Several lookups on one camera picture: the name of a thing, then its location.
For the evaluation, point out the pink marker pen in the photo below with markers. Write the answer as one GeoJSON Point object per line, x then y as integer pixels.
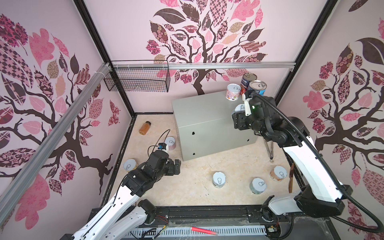
{"type": "Point", "coordinates": [203, 231]}

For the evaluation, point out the metal kitchen tongs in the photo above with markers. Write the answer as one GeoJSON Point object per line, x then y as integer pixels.
{"type": "Point", "coordinates": [270, 150]}

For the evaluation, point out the teal can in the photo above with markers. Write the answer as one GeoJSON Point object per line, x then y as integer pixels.
{"type": "Point", "coordinates": [219, 179]}
{"type": "Point", "coordinates": [240, 108]}
{"type": "Point", "coordinates": [258, 186]}

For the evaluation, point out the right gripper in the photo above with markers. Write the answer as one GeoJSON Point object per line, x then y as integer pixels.
{"type": "Point", "coordinates": [238, 118]}

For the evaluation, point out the orange label can right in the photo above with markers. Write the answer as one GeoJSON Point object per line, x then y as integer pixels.
{"type": "Point", "coordinates": [278, 173]}

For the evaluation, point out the white slotted cable duct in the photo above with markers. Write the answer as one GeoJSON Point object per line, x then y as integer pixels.
{"type": "Point", "coordinates": [195, 232]}

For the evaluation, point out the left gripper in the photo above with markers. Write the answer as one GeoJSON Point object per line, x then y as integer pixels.
{"type": "Point", "coordinates": [171, 171]}

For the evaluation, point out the grey metal cabinet box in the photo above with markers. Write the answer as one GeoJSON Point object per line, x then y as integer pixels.
{"type": "Point", "coordinates": [205, 126]}

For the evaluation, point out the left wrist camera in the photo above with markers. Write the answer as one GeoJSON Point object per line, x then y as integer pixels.
{"type": "Point", "coordinates": [162, 146]}

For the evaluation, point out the aluminium rail back wall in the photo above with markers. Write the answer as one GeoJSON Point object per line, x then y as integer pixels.
{"type": "Point", "coordinates": [197, 66]}

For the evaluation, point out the aluminium rail left wall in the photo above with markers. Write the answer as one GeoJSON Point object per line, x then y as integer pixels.
{"type": "Point", "coordinates": [13, 193]}

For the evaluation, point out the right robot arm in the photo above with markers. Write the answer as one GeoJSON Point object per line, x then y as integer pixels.
{"type": "Point", "coordinates": [324, 194]}

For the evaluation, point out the aluminium rail wall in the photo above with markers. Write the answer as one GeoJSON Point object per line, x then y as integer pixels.
{"type": "Point", "coordinates": [197, 66]}
{"type": "Point", "coordinates": [13, 193]}

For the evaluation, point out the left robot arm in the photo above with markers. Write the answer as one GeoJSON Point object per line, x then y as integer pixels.
{"type": "Point", "coordinates": [124, 211]}

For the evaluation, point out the wooden handled knife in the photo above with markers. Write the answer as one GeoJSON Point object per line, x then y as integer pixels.
{"type": "Point", "coordinates": [291, 177]}

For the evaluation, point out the pink can white lid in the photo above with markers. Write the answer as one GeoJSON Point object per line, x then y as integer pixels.
{"type": "Point", "coordinates": [233, 92]}

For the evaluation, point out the blue label tall can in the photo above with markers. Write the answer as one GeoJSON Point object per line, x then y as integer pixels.
{"type": "Point", "coordinates": [258, 86]}

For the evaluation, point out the black mounting rail base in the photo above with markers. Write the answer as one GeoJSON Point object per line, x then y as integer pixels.
{"type": "Point", "coordinates": [297, 226]}

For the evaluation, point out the black wire basket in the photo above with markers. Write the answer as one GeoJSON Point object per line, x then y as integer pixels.
{"type": "Point", "coordinates": [139, 76]}

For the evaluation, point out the orange spice jar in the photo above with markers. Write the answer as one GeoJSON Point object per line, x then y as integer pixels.
{"type": "Point", "coordinates": [145, 128]}

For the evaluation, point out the yellow label can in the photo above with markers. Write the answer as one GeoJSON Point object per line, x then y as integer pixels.
{"type": "Point", "coordinates": [130, 165]}

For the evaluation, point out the la sicilia tomato can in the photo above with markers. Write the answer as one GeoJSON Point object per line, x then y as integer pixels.
{"type": "Point", "coordinates": [246, 79]}

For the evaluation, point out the pink can near cabinet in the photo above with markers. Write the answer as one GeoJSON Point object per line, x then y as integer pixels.
{"type": "Point", "coordinates": [171, 143]}

